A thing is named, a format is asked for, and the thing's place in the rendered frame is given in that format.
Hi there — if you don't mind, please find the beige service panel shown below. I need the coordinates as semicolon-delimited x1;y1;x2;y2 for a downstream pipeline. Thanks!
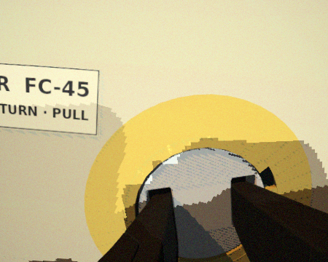
0;0;328;262

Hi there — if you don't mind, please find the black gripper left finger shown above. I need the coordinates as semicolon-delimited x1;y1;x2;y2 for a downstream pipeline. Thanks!
98;187;179;262

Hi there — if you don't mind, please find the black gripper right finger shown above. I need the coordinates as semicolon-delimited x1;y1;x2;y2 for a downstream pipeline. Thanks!
231;177;328;262

